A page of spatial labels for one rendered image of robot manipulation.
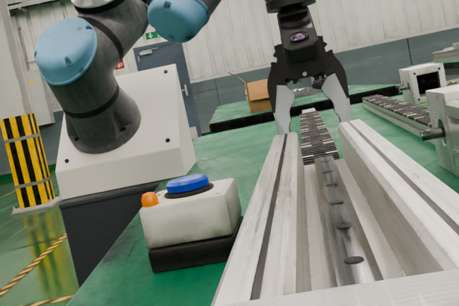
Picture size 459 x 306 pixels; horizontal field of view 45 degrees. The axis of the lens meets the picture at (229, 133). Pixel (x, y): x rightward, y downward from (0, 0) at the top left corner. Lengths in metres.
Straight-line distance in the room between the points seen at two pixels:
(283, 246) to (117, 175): 0.91
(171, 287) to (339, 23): 11.41
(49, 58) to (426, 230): 0.87
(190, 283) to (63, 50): 0.63
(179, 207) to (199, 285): 0.07
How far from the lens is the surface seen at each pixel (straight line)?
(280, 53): 0.80
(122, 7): 1.09
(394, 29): 12.09
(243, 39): 11.59
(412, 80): 1.59
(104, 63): 1.05
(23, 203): 7.00
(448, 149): 0.68
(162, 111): 1.16
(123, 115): 1.11
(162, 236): 0.51
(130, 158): 1.10
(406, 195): 0.27
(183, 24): 0.76
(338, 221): 0.35
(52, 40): 1.05
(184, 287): 0.47
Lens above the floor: 0.93
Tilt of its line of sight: 5 degrees down
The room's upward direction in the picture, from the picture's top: 12 degrees counter-clockwise
